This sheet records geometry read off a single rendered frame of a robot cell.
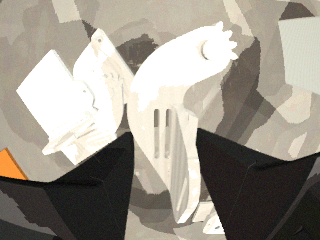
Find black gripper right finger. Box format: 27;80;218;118
195;128;320;240

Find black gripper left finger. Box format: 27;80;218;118
0;132;135;240

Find orange flat rectangular plate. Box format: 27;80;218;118
0;148;29;180

